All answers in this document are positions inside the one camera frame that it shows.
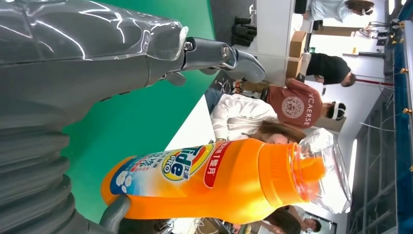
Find white VR headset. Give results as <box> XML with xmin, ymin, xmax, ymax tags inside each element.
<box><xmin>330</xmin><ymin>101</ymin><xmax>346</xmax><ymax>121</ymax></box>

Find white desk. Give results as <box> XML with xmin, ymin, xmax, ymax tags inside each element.
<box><xmin>164</xmin><ymin>95</ymin><xmax>217</xmax><ymax>153</ymax></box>

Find green table mat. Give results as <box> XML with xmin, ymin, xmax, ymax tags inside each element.
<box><xmin>61</xmin><ymin>0</ymin><xmax>217</xmax><ymax>223</ymax></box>

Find brown cardboard box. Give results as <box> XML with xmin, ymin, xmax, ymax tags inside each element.
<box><xmin>285</xmin><ymin>57</ymin><xmax>303</xmax><ymax>79</ymax></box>
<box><xmin>288</xmin><ymin>31</ymin><xmax>308</xmax><ymax>58</ymax></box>

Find white cabinet panel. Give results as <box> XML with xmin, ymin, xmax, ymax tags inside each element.
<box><xmin>253</xmin><ymin>0</ymin><xmax>296</xmax><ymax>86</ymax></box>

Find blue frame rail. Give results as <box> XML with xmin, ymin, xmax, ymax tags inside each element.
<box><xmin>393</xmin><ymin>0</ymin><xmax>413</xmax><ymax>234</ymax></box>

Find person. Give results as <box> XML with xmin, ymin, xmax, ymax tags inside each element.
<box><xmin>301</xmin><ymin>52</ymin><xmax>357</xmax><ymax>88</ymax></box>
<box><xmin>237</xmin><ymin>78</ymin><xmax>346</xmax><ymax>129</ymax></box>
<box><xmin>258</xmin><ymin>206</ymin><xmax>322</xmax><ymax>234</ymax></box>
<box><xmin>205</xmin><ymin>88</ymin><xmax>307</xmax><ymax>146</ymax></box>
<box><xmin>309</xmin><ymin>0</ymin><xmax>375</xmax><ymax>22</ymax></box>

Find orange detergent bottle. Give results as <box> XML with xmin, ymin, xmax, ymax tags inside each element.
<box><xmin>100</xmin><ymin>128</ymin><xmax>352</xmax><ymax>225</ymax></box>

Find black boots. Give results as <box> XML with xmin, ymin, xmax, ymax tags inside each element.
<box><xmin>231</xmin><ymin>16</ymin><xmax>258</xmax><ymax>47</ymax></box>

